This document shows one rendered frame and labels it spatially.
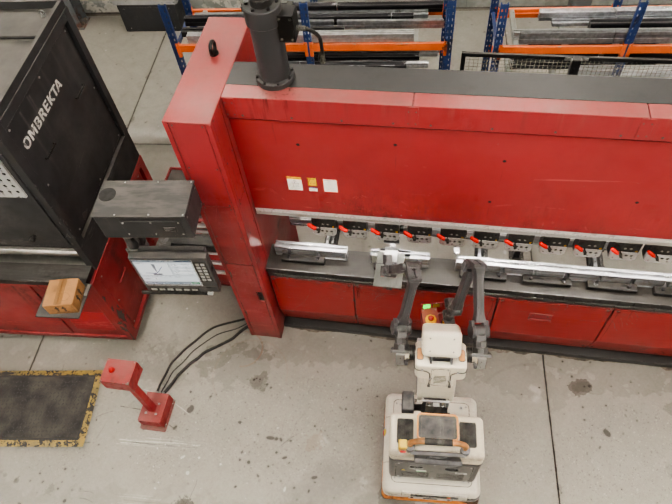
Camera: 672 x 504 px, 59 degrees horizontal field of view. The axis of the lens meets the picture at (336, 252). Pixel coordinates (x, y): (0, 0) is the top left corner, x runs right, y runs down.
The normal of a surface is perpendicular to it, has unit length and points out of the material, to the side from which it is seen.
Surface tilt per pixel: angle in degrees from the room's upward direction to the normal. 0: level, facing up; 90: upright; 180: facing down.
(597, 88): 0
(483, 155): 90
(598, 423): 0
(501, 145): 90
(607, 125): 90
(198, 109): 0
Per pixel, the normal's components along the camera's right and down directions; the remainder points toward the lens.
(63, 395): -0.07, -0.57
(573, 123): -0.15, 0.82
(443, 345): -0.11, 0.22
